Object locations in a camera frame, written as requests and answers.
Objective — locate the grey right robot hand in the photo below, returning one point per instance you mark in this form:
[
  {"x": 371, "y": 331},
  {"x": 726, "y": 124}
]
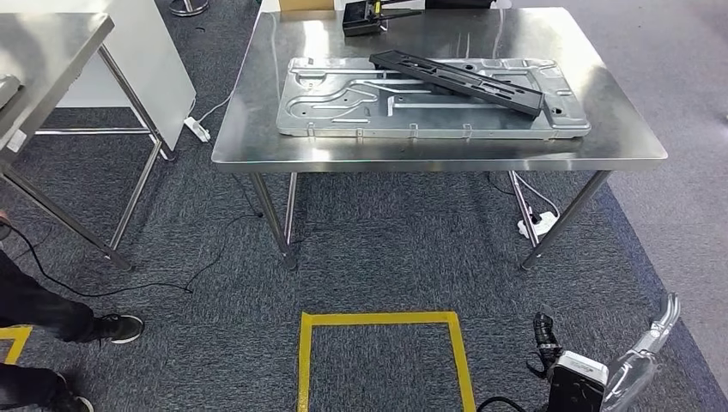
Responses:
[{"x": 631, "y": 375}]

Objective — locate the black plastic plate part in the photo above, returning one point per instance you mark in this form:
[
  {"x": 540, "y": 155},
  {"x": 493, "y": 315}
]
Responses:
[{"x": 455, "y": 77}]

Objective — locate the handheld button controller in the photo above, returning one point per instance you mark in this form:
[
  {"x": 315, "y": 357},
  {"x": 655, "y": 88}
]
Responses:
[{"x": 3, "y": 230}]

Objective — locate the steel workbench table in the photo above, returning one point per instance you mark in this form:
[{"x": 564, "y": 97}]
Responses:
[{"x": 256, "y": 142}]

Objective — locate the white power strip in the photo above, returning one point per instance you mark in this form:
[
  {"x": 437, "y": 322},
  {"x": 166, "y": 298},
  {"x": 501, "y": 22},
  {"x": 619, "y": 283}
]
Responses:
[
  {"x": 197, "y": 129},
  {"x": 540, "y": 223}
]

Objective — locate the yellow floor tape square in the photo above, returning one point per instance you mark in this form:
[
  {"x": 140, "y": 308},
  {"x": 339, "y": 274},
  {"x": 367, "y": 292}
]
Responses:
[
  {"x": 375, "y": 318},
  {"x": 20, "y": 332}
]

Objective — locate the large stamped steel panel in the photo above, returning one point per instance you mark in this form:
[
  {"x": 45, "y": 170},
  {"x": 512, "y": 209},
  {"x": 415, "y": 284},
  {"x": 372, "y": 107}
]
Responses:
[{"x": 341, "y": 119}]

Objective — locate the black case yellow label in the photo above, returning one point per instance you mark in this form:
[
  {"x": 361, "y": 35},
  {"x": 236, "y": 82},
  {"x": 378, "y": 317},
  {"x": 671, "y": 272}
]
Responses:
[{"x": 455, "y": 3}]

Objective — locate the black box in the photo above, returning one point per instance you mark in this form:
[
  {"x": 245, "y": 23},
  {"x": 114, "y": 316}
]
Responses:
[{"x": 358, "y": 20}]

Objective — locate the brown cardboard box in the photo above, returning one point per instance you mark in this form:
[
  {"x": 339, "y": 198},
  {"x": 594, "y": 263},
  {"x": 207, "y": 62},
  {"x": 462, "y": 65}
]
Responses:
[{"x": 307, "y": 4}]

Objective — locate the white board panel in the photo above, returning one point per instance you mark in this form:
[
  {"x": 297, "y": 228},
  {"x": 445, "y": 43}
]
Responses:
[{"x": 159, "y": 74}]

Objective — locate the chrome round stand base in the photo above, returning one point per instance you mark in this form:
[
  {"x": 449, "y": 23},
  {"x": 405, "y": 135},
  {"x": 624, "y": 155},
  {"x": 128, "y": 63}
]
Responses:
[{"x": 188, "y": 7}]

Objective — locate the person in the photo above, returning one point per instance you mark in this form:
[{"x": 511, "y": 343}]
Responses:
[{"x": 34, "y": 307}]

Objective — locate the steel side table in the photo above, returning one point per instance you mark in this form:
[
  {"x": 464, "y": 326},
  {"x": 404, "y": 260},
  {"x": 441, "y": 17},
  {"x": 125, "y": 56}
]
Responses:
[{"x": 45, "y": 51}]

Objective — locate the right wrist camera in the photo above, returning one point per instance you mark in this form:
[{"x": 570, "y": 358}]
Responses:
[{"x": 574, "y": 386}]

